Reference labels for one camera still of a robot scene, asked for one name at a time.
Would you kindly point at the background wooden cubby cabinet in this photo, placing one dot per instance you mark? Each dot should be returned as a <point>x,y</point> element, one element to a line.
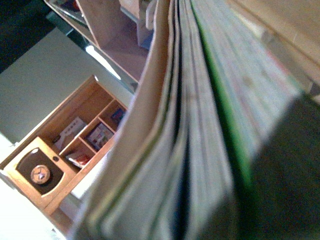
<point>94,104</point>

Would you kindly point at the blue small book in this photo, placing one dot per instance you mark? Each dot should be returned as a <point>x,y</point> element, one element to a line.
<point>117,116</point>

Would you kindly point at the red white picture book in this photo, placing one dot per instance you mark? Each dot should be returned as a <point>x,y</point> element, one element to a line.
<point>79,158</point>

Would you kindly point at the black panel with round emblem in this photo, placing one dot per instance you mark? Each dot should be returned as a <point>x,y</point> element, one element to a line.
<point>40,171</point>

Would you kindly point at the stack of books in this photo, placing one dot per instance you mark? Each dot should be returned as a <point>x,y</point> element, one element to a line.
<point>220,143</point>

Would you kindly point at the colourful picture book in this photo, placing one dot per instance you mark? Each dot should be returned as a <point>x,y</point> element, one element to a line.
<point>99,136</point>

